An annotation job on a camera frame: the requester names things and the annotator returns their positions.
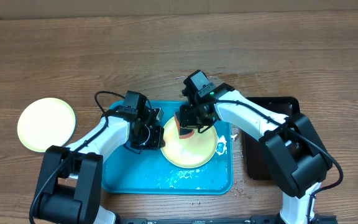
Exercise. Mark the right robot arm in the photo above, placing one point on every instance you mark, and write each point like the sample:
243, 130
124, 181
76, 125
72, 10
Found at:
295, 156

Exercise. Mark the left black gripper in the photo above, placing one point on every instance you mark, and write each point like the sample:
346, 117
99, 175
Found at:
158, 142

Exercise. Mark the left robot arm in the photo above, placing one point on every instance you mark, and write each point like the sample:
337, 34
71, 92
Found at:
69, 185

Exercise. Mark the black plastic tray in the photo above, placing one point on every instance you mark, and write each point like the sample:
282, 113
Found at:
256, 167

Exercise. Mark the orange sponge with green pad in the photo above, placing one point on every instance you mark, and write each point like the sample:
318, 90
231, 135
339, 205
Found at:
182, 132

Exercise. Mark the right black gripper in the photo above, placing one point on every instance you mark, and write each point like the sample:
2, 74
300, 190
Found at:
189, 121

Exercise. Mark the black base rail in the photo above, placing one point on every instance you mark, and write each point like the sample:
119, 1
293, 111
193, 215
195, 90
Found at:
256, 219

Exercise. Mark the yellow plate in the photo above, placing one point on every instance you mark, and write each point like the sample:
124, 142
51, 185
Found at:
190, 152
46, 122

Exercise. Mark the teal plastic tray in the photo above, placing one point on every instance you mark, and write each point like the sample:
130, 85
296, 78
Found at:
151, 173

